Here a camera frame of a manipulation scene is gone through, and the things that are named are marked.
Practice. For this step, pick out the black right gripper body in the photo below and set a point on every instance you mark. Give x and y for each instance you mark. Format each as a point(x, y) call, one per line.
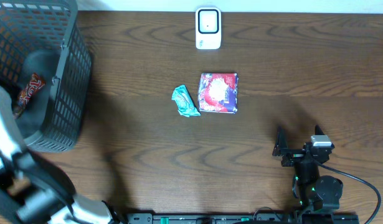
point(294, 155)

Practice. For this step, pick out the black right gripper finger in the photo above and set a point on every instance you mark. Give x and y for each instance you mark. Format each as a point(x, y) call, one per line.
point(281, 141)
point(318, 130)

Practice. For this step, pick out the purple red noodle packet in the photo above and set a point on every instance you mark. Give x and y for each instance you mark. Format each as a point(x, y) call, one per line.
point(217, 92)

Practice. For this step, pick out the teal snack wrapper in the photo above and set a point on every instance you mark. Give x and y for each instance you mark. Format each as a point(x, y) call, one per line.
point(185, 104)

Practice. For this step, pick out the red orange chocolate bar wrapper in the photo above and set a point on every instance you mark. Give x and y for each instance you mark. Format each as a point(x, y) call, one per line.
point(35, 84)

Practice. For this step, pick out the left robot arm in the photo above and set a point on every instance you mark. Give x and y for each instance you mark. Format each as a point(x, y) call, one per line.
point(34, 190)

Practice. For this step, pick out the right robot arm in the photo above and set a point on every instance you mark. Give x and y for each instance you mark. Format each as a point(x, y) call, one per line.
point(317, 193)

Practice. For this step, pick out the dark grey plastic basket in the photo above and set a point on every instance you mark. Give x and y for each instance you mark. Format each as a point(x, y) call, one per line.
point(42, 37)

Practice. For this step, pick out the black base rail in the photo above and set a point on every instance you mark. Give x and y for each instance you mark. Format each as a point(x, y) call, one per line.
point(265, 217)

